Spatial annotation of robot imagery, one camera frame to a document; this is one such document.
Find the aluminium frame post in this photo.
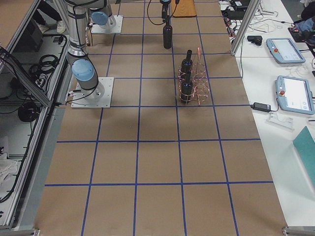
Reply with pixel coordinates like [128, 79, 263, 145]
[230, 0, 260, 56]

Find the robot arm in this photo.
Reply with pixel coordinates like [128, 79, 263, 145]
[65, 0, 125, 98]
[89, 0, 116, 29]

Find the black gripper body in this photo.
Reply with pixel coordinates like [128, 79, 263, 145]
[159, 0, 171, 19]

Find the blue teach pendant near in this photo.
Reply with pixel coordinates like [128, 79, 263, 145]
[275, 76, 315, 115]

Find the black power adapter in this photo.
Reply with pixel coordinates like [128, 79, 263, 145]
[251, 102, 271, 113]

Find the blue teach pendant far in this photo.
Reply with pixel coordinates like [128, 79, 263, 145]
[266, 38, 306, 64]

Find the blue teach pendant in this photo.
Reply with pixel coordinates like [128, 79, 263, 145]
[275, 76, 315, 115]
[266, 38, 306, 64]

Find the dark wine bottle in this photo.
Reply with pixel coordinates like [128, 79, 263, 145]
[163, 18, 173, 49]
[180, 72, 193, 104]
[181, 50, 192, 73]

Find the copper wire wine basket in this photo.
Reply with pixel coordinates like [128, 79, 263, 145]
[177, 47, 210, 105]

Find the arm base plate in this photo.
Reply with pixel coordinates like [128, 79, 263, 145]
[71, 77, 114, 109]
[92, 15, 124, 34]

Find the wooden tray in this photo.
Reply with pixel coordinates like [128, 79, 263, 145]
[171, 0, 197, 18]

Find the teal notebook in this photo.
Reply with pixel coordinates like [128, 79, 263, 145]
[293, 126, 315, 181]

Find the black braided cable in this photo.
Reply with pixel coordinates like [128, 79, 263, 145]
[147, 0, 179, 26]

